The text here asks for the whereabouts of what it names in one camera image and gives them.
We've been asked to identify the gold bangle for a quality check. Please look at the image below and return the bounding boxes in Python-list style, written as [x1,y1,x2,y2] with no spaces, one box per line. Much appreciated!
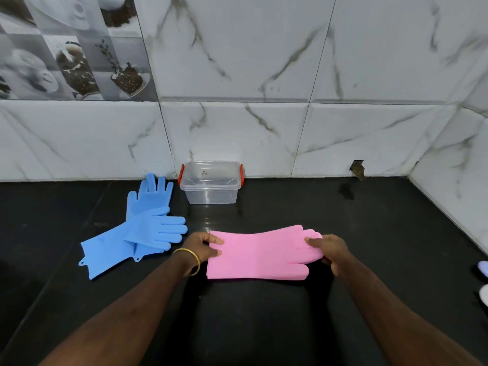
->
[171,247,202,277]

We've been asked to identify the person's right forearm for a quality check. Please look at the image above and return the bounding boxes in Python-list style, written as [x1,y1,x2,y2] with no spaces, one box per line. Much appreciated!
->
[335,259,485,366]

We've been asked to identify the person's right hand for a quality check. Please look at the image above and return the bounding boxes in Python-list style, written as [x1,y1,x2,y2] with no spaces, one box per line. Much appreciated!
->
[304,234,353,279]

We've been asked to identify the transparent plastic box red latches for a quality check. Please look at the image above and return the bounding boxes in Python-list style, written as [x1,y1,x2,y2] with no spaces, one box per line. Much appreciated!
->
[177,160,245,205]

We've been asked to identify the pink rubber glove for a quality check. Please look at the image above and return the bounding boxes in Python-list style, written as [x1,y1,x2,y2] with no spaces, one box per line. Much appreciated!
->
[207,224,325,282]
[206,226,325,282]

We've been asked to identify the person's left hand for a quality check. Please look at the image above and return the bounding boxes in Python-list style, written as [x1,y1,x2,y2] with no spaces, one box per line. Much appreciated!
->
[181,231,225,268]

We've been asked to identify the blue rubber glove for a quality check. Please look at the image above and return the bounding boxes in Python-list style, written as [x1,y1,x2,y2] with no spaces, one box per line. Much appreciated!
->
[78,206,188,281]
[126,172,174,263]

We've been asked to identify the person's left forearm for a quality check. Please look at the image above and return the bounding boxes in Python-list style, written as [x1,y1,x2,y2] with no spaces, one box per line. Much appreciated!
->
[38,253,197,366]

